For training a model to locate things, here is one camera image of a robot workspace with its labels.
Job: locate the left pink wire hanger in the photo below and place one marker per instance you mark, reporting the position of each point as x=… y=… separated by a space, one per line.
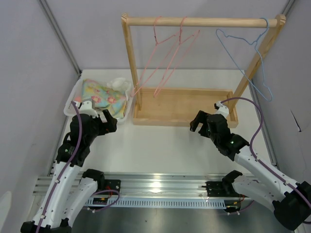
x=139 y=86

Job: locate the white slotted cable duct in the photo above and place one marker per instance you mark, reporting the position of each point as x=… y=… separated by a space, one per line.
x=171 y=203

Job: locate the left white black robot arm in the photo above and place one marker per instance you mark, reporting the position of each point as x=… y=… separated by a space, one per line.
x=60 y=207

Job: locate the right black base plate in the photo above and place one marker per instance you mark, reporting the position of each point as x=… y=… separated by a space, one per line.
x=214 y=189

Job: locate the aluminium mounting rail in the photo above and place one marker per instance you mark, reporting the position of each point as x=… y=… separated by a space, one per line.
x=162 y=185

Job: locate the floral pastel skirt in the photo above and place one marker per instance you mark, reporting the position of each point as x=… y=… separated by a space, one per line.
x=103 y=97

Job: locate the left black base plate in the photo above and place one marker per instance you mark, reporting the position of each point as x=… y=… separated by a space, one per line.
x=112 y=185

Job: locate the pink wire hanger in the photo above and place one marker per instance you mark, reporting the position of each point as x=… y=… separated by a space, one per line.
x=166 y=76
x=139 y=86

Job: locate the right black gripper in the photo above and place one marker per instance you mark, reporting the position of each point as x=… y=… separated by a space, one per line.
x=200 y=118

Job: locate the white crumpled garment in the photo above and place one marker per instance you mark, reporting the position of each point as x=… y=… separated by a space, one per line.
x=119 y=84

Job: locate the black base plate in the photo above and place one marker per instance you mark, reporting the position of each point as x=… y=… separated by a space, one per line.
x=214 y=189
x=112 y=185

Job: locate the pink garment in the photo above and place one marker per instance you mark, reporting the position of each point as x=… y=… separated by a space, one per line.
x=78 y=99

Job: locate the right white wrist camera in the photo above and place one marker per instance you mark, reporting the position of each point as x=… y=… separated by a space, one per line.
x=221 y=109

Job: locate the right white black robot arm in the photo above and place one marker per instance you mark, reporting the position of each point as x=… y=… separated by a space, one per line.
x=289 y=200

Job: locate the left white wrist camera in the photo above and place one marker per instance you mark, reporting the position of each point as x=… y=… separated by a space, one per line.
x=85 y=107

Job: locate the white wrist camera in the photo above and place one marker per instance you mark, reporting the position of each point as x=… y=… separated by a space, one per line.
x=85 y=107
x=221 y=109

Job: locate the wooden hanger rack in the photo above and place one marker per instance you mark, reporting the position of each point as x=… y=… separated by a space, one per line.
x=177 y=106

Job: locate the right pink wire hanger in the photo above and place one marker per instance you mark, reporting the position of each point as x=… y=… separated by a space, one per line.
x=166 y=76

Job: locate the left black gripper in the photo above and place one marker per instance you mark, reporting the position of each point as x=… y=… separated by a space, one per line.
x=109 y=126

